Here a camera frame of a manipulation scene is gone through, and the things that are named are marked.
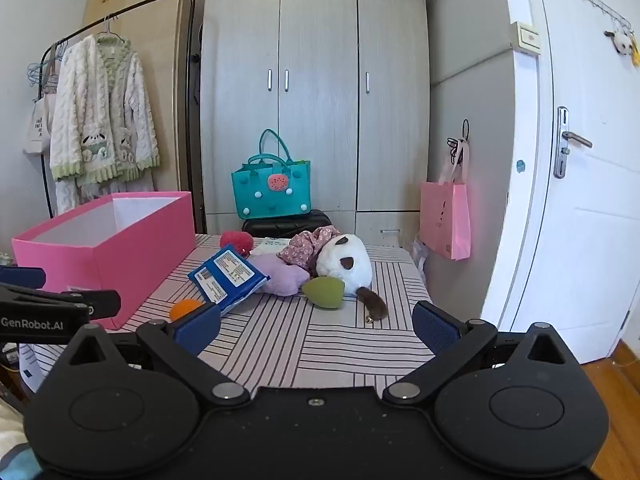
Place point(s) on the floral fabric scrunchie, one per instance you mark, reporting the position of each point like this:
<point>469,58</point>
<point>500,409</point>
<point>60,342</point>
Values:
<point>305,250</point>

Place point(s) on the pink storage box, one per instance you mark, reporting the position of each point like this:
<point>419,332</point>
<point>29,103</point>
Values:
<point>75,270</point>

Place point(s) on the black suitcase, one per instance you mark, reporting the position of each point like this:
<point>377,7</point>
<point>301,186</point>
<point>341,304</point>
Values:
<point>290,225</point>

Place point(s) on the orange ball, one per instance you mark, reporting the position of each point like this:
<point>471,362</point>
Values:
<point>185,307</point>

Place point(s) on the white door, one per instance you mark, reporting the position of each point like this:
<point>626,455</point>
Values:
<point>590,260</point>

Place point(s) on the green makeup sponge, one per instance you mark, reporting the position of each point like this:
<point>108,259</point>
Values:
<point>322,291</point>

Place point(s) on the white canvas tote bag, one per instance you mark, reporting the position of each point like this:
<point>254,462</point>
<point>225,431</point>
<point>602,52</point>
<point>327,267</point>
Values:
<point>37,130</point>

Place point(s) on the bear print cotton pad pack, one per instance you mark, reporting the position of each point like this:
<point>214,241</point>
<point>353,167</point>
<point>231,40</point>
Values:
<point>267,245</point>

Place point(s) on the black clothes rack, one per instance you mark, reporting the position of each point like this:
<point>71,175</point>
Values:
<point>192,35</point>

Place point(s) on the purple plush toy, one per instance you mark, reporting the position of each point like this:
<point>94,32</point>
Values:
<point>280,275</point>

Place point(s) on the white fleece jacket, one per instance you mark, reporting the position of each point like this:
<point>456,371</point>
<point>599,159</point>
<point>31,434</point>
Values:
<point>75,110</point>

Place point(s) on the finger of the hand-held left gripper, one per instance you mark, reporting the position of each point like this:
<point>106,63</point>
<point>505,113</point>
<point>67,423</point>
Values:
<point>102,307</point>
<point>22,277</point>

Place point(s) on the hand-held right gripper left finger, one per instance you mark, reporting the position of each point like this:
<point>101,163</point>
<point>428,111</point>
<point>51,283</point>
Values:
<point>197,327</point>

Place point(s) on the blue round sticker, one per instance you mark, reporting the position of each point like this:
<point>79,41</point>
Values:
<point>521,166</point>

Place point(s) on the pink paper bag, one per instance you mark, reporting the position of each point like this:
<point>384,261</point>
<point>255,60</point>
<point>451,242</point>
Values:
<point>445,220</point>

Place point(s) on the white plastic bag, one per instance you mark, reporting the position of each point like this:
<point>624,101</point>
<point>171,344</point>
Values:
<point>420,260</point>

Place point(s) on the light wooden cabinet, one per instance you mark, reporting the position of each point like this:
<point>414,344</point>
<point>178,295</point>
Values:
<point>160,35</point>

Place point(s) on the grey wooden wardrobe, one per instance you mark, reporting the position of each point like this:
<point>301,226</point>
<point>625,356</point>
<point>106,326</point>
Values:
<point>320,110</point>

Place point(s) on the light switch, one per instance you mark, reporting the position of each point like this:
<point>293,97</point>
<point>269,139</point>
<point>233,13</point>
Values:
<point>529,37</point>

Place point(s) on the white plush dog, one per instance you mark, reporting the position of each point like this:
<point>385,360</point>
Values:
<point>357,270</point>

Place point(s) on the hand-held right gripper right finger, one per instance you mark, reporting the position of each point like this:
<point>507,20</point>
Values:
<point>435,327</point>

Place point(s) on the red plush heart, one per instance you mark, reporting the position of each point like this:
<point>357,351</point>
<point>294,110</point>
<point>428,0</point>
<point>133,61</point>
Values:
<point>235,241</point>

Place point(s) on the blue snack packet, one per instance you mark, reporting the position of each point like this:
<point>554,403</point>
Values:
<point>227,277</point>

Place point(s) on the metal wall hook rack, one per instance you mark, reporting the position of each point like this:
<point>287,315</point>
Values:
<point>597,3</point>

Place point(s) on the teal felt handbag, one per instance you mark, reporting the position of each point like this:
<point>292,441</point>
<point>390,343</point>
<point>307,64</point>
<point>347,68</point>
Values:
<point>270,195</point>

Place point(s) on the striped tablecloth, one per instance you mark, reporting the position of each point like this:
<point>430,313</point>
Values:
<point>325,345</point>

